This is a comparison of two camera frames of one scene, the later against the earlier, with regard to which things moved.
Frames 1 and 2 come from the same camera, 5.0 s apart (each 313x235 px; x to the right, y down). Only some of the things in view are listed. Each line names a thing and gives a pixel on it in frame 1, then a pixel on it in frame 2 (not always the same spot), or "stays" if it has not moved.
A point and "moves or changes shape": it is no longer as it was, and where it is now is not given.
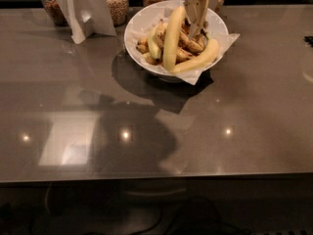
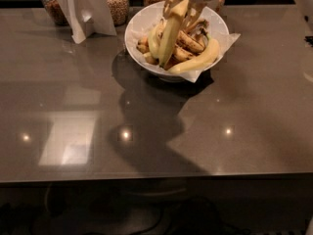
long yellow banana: (172, 38) moves or changes shape
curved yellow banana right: (207, 56) stays
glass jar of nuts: (52, 7) stays
